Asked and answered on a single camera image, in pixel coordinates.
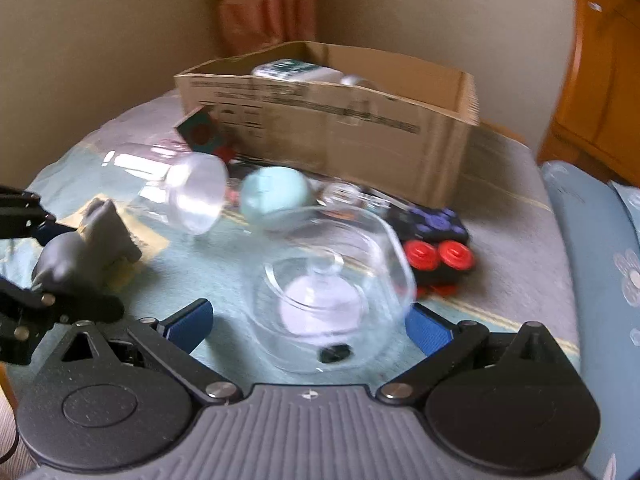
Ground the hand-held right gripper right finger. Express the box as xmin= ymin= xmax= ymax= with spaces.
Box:
xmin=375 ymin=304 xmax=568 ymax=406

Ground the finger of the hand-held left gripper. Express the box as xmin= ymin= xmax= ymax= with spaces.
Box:
xmin=0 ymin=280 xmax=124 ymax=367
xmin=0 ymin=185 xmax=76 ymax=248

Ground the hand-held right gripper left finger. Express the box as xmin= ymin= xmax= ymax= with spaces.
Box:
xmin=50 ymin=299 xmax=243 ymax=407

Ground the red and black tool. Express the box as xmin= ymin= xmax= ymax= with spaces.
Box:
xmin=402 ymin=239 xmax=476 ymax=297

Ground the grey animal toy figure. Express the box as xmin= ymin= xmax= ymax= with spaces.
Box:
xmin=31 ymin=198 xmax=144 ymax=294

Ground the clear plastic bag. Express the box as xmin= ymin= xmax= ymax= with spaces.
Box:
xmin=245 ymin=205 xmax=418 ymax=374

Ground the clear glass jar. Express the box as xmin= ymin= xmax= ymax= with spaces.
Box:
xmin=97 ymin=142 xmax=231 ymax=236

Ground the light blue ball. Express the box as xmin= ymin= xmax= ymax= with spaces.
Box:
xmin=239 ymin=166 xmax=316 ymax=231

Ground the brown cardboard box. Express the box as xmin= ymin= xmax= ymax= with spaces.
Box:
xmin=173 ymin=41 xmax=482 ymax=207

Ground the black remote control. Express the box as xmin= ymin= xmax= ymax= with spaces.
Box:
xmin=360 ymin=187 xmax=471 ymax=246

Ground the small clear glass cup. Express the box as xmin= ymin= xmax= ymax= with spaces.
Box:
xmin=321 ymin=182 xmax=362 ymax=211

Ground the teal red small cube box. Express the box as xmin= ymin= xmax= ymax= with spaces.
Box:
xmin=172 ymin=106 xmax=227 ymax=157

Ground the green white plastic bottle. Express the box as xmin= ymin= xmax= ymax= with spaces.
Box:
xmin=251 ymin=58 xmax=374 ymax=89

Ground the orange wooden headboard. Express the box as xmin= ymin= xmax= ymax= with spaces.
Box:
xmin=537 ymin=0 xmax=640 ymax=187

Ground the pink striped curtain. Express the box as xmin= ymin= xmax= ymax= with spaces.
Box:
xmin=210 ymin=0 xmax=319 ymax=61

